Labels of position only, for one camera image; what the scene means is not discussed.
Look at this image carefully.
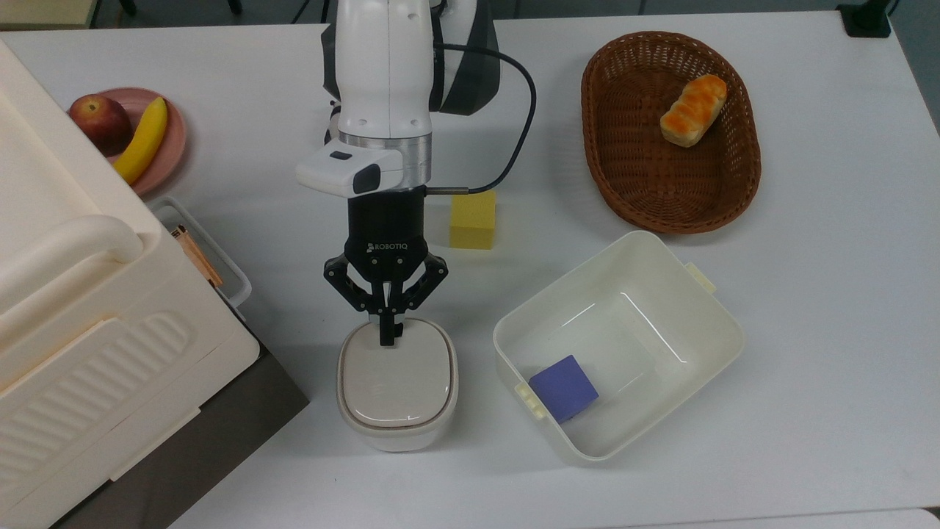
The cream plastic storage box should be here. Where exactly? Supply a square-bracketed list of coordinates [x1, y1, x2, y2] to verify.
[0, 37, 261, 529]

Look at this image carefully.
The red toy apple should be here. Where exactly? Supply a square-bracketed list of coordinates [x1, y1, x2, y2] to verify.
[69, 94, 134, 151]

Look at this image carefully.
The black stand clamp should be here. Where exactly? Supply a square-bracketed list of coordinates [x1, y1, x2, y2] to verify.
[837, 0, 893, 39]

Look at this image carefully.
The clear tray with sticks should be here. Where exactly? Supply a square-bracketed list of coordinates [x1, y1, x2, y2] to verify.
[147, 195, 253, 309]

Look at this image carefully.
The cream small trash can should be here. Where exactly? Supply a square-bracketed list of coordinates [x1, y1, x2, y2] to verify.
[336, 317, 460, 453]

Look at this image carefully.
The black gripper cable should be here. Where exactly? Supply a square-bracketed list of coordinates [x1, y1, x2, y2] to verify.
[426, 43, 538, 196]

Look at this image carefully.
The purple cube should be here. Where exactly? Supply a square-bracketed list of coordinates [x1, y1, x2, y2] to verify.
[529, 355, 600, 424]

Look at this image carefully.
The brown wicker basket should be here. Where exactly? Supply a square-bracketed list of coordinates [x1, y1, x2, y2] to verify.
[581, 31, 762, 235]

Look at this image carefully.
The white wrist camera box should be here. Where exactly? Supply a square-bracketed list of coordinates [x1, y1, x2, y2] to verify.
[296, 141, 403, 198]

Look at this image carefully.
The yellow foam cube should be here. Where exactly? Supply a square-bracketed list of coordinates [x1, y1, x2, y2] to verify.
[449, 191, 498, 251]

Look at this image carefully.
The pink plate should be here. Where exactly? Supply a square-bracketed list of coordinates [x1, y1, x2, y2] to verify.
[68, 87, 188, 196]

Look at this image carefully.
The yellow toy banana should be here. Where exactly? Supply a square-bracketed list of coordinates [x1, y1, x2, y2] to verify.
[113, 97, 169, 185]

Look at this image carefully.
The cream trash can lid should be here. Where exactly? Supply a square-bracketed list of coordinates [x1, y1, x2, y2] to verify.
[344, 321, 452, 427]

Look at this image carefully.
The white plastic bin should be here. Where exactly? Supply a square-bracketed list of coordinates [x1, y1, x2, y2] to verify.
[493, 231, 746, 465]

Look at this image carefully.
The toy bread loaf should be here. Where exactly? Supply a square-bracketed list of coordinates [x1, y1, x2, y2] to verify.
[659, 74, 729, 148]

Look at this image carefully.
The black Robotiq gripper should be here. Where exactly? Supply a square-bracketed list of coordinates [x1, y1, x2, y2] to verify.
[324, 187, 449, 348]

